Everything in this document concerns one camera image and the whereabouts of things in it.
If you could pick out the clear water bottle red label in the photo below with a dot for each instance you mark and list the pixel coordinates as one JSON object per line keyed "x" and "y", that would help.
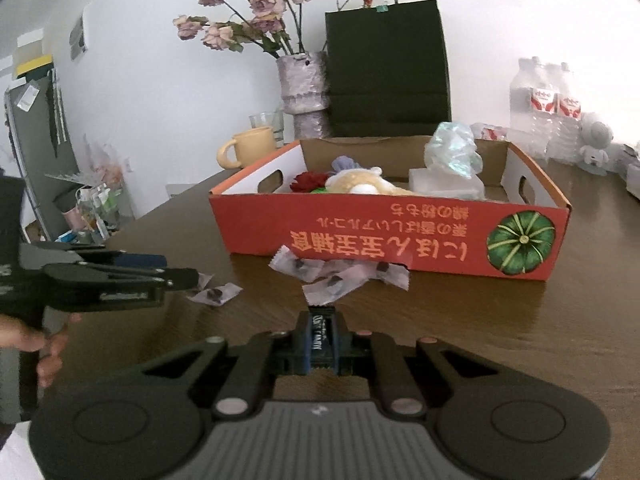
{"x": 532, "y": 105}
{"x": 567, "y": 115}
{"x": 492, "y": 132}

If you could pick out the white paper sheet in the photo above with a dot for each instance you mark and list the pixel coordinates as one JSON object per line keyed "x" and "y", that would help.
{"x": 181, "y": 190}

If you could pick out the grey refrigerator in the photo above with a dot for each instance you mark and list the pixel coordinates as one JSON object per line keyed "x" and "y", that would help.
{"x": 35, "y": 160}

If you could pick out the dried pink rose bouquet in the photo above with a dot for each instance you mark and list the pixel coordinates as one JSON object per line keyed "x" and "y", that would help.
{"x": 260, "y": 10}

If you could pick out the black candy packet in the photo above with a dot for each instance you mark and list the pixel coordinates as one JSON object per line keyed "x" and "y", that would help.
{"x": 320, "y": 335}

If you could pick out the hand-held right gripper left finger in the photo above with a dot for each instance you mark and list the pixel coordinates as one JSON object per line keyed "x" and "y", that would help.
{"x": 301, "y": 345}

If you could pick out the red fabric flower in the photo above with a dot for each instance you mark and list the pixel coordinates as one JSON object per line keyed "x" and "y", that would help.
{"x": 307, "y": 181}

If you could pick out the purple fluffy ball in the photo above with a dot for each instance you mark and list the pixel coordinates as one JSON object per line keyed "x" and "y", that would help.
{"x": 345, "y": 163}

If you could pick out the clear drinking glass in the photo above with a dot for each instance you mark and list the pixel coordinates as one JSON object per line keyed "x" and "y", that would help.
{"x": 262, "y": 120}

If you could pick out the silver wrapped vase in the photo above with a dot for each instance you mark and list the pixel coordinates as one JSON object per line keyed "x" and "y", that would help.
{"x": 300, "y": 90}

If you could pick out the clear iridescent plastic bag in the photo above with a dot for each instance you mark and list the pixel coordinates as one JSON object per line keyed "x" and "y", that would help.
{"x": 450, "y": 150}

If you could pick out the grey plush figure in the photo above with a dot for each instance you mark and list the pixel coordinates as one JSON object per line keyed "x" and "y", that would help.
{"x": 596, "y": 145}

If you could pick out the yellow mug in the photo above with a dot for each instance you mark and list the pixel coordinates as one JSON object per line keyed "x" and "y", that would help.
{"x": 255, "y": 147}

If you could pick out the person's left hand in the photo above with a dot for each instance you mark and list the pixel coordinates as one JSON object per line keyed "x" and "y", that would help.
{"x": 52, "y": 360}

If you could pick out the orange cardboard box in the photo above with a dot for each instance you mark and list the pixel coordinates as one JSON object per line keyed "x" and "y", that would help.
{"x": 375, "y": 240}

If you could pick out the black paper bag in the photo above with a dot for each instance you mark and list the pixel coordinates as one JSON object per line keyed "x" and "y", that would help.
{"x": 385, "y": 60}

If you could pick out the cream plush toy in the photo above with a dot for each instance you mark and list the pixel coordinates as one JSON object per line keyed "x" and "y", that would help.
{"x": 360, "y": 180}

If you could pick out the yellow black box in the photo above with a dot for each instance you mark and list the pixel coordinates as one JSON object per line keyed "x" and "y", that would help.
{"x": 32, "y": 62}

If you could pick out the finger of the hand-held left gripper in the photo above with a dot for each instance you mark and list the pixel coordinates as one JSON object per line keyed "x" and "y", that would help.
{"x": 140, "y": 260}
{"x": 125, "y": 287}

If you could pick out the grey rectangular pack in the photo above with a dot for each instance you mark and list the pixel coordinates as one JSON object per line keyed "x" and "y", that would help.
{"x": 440, "y": 187}

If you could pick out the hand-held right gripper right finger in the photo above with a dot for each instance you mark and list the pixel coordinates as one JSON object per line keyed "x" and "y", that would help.
{"x": 340, "y": 345}

